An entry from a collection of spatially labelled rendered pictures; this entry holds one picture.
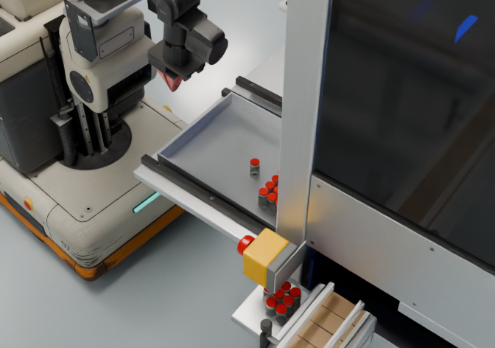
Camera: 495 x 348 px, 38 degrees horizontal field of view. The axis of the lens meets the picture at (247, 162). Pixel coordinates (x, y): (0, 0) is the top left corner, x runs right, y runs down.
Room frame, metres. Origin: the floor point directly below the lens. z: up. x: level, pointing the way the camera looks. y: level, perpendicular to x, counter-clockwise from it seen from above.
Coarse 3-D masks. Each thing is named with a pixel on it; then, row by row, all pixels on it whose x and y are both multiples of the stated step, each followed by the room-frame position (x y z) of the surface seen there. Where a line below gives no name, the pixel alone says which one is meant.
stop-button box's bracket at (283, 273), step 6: (300, 246) 0.76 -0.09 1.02; (300, 252) 0.75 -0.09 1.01; (294, 258) 0.74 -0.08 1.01; (300, 258) 0.75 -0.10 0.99; (288, 264) 0.72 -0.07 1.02; (294, 264) 0.74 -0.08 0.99; (300, 264) 0.76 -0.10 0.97; (282, 270) 0.71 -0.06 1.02; (288, 270) 0.72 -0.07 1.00; (294, 270) 0.74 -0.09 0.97; (276, 276) 0.70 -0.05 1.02; (282, 276) 0.71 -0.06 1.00; (288, 276) 0.73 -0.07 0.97; (276, 282) 0.70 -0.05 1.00; (282, 282) 0.71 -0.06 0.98; (276, 288) 0.70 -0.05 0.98
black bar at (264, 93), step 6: (240, 78) 1.36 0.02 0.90; (240, 84) 1.35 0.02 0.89; (246, 84) 1.34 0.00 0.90; (252, 84) 1.34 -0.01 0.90; (252, 90) 1.32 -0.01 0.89; (258, 90) 1.31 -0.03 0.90; (264, 90) 1.31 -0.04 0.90; (264, 96) 1.30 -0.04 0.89; (270, 96) 1.29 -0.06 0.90; (276, 96) 1.29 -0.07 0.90; (276, 102) 1.28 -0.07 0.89
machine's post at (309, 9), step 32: (288, 0) 0.81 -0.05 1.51; (320, 0) 0.77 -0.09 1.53; (288, 32) 0.80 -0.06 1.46; (320, 32) 0.77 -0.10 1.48; (288, 64) 0.80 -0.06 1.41; (320, 64) 0.77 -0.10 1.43; (288, 96) 0.80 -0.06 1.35; (320, 96) 0.78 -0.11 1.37; (288, 128) 0.80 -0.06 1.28; (288, 160) 0.80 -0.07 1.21; (288, 192) 0.79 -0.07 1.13; (288, 224) 0.79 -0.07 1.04
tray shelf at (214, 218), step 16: (272, 64) 1.43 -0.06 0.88; (256, 80) 1.37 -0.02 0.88; (272, 80) 1.37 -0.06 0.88; (144, 176) 1.05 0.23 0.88; (160, 176) 1.05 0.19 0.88; (160, 192) 1.02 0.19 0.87; (176, 192) 1.00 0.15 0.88; (192, 208) 0.96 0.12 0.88; (208, 208) 0.96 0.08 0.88; (208, 224) 0.93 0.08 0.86; (224, 224) 0.92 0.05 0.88
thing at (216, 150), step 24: (216, 120) 1.23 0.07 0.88; (240, 120) 1.23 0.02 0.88; (264, 120) 1.22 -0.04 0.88; (168, 144) 1.12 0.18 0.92; (192, 144) 1.15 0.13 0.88; (216, 144) 1.15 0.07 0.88; (240, 144) 1.15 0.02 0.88; (264, 144) 1.15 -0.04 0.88; (192, 168) 1.07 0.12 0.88; (216, 168) 1.07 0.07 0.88; (240, 168) 1.07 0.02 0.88; (264, 168) 1.07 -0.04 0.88; (216, 192) 0.98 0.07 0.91; (240, 192) 1.00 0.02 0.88; (264, 216) 0.94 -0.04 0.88
